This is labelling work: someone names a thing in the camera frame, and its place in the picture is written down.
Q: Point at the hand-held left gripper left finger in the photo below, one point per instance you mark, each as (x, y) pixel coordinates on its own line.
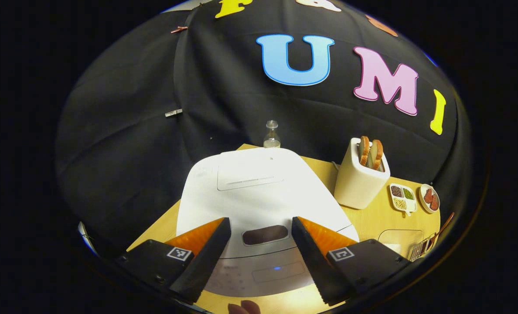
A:
(204, 261)

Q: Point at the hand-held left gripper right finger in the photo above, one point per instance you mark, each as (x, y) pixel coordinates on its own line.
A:
(313, 261)

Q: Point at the white rice cooker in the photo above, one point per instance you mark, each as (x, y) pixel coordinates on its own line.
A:
(259, 192)

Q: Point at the brown wooden spoon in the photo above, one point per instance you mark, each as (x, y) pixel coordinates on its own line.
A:
(446, 221)

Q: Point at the white toaster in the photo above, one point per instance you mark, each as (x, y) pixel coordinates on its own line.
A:
(359, 187)

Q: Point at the white divided bean dish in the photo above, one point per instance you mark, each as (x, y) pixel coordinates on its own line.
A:
(403, 198)

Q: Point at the toast bread slice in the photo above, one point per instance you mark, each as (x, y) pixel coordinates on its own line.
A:
(364, 150)
(376, 155)

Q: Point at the round white plate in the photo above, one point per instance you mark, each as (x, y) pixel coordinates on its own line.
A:
(421, 194)

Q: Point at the small glass bottle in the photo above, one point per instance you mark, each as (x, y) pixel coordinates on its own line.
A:
(271, 137)

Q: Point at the red meat piece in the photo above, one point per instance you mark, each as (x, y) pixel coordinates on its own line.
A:
(434, 202)
(428, 196)

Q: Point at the silver cloth clip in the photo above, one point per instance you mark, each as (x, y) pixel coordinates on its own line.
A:
(174, 112)

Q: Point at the black backdrop cloth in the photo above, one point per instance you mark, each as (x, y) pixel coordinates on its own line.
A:
(124, 131)

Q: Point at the copper cloth clip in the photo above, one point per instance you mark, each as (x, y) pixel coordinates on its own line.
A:
(179, 29)

